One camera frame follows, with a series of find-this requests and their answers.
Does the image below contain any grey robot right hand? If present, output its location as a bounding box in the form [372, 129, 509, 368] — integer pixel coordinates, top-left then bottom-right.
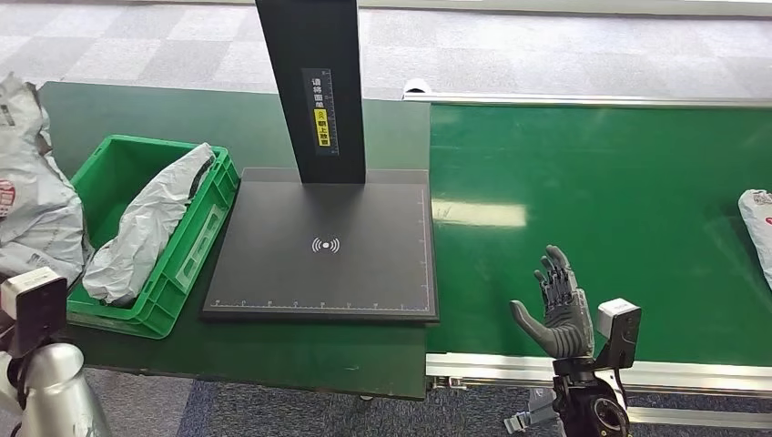
[509, 244, 596, 361]

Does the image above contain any grey mailer bag red print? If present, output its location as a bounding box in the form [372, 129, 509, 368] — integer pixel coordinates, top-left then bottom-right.
[0, 72, 93, 290]
[737, 188, 772, 292]

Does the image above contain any green conveyor belt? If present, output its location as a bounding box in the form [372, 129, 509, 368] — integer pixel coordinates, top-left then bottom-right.
[425, 103, 772, 371]

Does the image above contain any black inbound scanner machine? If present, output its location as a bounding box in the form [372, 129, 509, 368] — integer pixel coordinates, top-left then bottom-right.
[200, 0, 441, 325]

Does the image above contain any black yellow label sticker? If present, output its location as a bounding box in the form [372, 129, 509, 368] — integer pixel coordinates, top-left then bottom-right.
[301, 67, 340, 158]

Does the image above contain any plain grey plastic mailer bag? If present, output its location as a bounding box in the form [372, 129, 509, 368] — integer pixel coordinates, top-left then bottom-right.
[81, 142, 217, 307]

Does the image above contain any dark green table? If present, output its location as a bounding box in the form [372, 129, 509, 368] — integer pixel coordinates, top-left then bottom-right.
[36, 81, 433, 402]

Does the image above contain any green plastic crate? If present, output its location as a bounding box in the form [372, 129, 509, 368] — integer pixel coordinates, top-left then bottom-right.
[65, 133, 241, 340]

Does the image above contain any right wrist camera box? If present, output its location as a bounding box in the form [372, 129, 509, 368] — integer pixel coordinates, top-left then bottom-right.
[594, 298, 643, 371]

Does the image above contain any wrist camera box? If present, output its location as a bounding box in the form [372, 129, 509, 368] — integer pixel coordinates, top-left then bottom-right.
[594, 298, 643, 371]
[0, 267, 68, 358]

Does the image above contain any grey metal frame bracket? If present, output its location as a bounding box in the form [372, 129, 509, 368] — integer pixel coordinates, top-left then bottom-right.
[503, 389, 559, 437]

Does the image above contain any aluminium conveyor frame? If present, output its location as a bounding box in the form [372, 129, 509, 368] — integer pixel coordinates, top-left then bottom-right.
[401, 90, 772, 434]

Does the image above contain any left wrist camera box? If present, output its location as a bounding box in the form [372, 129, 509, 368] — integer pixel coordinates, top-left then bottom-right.
[0, 267, 68, 358]

